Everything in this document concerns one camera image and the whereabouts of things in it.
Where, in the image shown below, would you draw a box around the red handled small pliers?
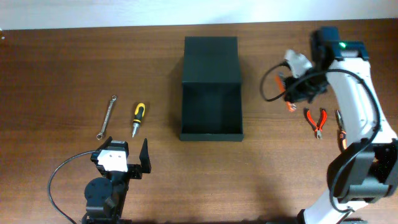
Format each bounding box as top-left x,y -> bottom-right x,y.
303,108 -> 327,139

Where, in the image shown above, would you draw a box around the black open box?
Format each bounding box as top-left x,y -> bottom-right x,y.
180,37 -> 244,142

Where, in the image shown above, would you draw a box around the yellow black stubby screwdriver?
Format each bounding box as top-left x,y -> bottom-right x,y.
132,103 -> 146,137

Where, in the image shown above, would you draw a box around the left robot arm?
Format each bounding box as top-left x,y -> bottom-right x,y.
81,137 -> 152,224

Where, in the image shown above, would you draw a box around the orange black needle nose pliers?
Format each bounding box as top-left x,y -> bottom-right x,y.
335,110 -> 347,152

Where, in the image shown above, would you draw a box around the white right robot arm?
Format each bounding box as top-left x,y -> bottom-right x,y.
284,27 -> 397,223

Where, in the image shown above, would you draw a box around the silver double ring wrench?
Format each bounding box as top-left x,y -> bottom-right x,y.
96,95 -> 117,140

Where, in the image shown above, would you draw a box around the orange socket bit rail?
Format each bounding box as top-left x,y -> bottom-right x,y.
275,72 -> 297,113

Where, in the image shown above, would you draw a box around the black left camera cable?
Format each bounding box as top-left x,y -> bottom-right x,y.
46,150 -> 96,224

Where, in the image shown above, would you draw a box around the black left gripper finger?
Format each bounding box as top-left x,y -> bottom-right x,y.
139,138 -> 152,173
96,136 -> 112,151

